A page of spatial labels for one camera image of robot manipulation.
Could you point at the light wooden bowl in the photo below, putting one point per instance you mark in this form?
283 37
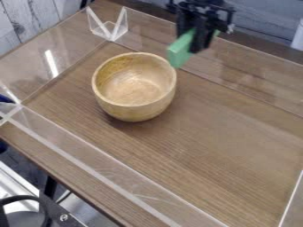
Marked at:
133 86

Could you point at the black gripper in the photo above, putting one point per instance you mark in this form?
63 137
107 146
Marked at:
201 16

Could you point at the grey metal bracket with screw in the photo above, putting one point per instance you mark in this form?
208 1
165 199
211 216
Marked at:
59 217

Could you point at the green rectangular block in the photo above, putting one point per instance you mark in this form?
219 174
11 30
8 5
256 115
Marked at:
179 49

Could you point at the black table leg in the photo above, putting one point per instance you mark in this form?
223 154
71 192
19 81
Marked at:
51 187

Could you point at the clear acrylic tray walls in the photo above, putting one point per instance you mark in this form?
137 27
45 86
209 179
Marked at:
215 163

